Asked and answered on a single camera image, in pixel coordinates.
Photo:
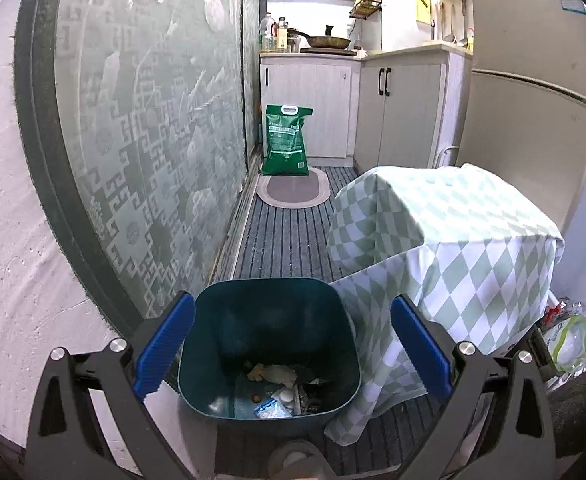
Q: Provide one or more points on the hanging kitchen utensils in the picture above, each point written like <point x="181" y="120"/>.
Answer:
<point x="455" y="22"/>

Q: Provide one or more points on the clear plastic wrapper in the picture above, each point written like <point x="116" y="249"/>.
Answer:
<point x="273" y="408"/>

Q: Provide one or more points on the flat cooktop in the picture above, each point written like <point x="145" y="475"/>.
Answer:
<point x="330" y="51"/>

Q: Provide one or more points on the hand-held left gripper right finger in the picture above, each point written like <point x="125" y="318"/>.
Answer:
<point x="420" y="345"/>

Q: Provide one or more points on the green white checkered tablecloth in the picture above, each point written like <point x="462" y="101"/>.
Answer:
<point x="448" y="240"/>

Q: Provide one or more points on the yellow oil bottle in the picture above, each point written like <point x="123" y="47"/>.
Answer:
<point x="282" y="35"/>

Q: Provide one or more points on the black food packet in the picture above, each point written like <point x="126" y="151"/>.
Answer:
<point x="315" y="396"/>

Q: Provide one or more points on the brass frying pan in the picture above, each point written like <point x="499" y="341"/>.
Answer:
<point x="328" y="41"/>

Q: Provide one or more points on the beige refrigerator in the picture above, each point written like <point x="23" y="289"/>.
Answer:
<point x="528" y="100"/>

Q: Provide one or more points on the patterned glass sliding door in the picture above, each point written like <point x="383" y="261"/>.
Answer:
<point x="138" y="135"/>

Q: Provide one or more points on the teal plastic trash bin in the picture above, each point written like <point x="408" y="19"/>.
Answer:
<point x="253" y="320"/>

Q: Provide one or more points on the yellow hanging board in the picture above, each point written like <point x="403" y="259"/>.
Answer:
<point x="422" y="2"/>

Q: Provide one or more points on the white metal tube frame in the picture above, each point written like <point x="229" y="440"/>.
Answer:
<point x="447" y="152"/>

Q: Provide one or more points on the small black pot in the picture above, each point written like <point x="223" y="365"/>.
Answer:
<point x="330" y="29"/>

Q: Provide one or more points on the white cabinet with double doors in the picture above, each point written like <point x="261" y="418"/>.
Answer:
<point x="413" y="110"/>

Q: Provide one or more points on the oval grey floor mat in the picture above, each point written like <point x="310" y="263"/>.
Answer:
<point x="293" y="190"/>

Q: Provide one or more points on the green rice bag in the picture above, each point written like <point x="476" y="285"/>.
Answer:
<point x="285" y="140"/>

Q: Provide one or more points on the striped grey floor rug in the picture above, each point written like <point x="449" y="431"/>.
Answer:
<point x="283" y="245"/>

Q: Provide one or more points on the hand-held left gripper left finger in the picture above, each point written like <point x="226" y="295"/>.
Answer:
<point x="165" y="345"/>

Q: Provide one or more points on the white green plastic bag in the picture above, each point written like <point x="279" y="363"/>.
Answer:
<point x="575" y="340"/>

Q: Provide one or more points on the pale round object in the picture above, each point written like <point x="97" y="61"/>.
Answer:
<point x="295" y="460"/>

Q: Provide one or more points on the small glass jar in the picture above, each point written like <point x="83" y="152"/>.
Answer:
<point x="294" y="45"/>

